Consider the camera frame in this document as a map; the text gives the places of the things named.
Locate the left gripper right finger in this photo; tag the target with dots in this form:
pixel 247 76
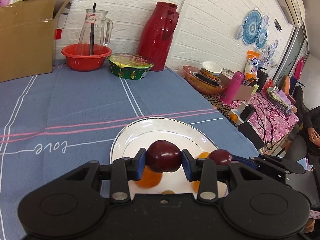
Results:
pixel 202 170

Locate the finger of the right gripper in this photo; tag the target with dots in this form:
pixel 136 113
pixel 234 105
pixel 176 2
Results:
pixel 248 162

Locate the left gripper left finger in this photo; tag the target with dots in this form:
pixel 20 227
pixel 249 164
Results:
pixel 123 170

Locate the dark red plum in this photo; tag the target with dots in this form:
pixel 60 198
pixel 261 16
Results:
pixel 220 156
pixel 163 156

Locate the orange mandarin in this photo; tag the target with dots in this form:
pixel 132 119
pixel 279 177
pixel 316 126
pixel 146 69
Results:
pixel 149 179

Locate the brown longan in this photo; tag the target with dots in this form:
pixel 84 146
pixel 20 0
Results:
pixel 168 192

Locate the yellow orange kumquat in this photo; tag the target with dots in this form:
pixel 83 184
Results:
pixel 203 155

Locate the white plate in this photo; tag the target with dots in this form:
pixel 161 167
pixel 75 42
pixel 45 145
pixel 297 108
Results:
pixel 164 139

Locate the small orange on side table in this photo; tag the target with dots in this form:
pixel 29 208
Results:
pixel 233 117

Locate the pink floral side cloth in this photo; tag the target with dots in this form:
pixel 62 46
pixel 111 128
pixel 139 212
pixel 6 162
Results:
pixel 270 123

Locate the seated person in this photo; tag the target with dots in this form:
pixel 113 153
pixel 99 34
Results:
pixel 306 142

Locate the black power adapter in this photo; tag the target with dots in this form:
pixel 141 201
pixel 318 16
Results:
pixel 247 112

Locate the pink water bottle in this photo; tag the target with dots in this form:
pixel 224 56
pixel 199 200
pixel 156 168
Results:
pixel 233 84

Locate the blue checked tablecloth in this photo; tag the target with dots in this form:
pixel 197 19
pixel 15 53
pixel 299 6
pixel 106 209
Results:
pixel 53 123

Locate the orange bowl stack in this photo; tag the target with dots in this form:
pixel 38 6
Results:
pixel 193 77

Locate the green instant noodle bowl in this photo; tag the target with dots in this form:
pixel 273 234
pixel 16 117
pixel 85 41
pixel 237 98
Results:
pixel 129 66

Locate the red plastic basket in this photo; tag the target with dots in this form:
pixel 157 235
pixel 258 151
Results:
pixel 79 59

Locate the blue paper fan decoration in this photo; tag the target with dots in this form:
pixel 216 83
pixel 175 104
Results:
pixel 254 29

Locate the black straw in pitcher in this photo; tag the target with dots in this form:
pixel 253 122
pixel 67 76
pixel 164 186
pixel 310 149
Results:
pixel 91 42

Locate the red thermos jug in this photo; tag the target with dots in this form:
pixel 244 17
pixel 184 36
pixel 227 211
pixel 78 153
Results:
pixel 157 34

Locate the glass pitcher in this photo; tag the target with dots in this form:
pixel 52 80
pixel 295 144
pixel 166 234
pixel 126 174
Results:
pixel 96 33

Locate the cardboard box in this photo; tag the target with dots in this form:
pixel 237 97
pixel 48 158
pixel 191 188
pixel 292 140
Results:
pixel 28 38

